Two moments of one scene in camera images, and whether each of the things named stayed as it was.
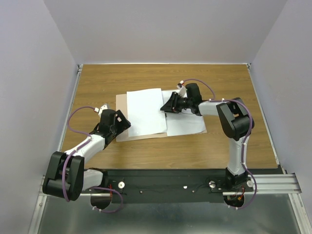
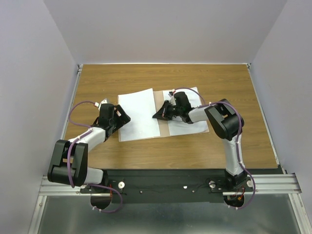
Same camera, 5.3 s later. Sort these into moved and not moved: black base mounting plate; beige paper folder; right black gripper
Moved: right black gripper; beige paper folder
Not moved: black base mounting plate
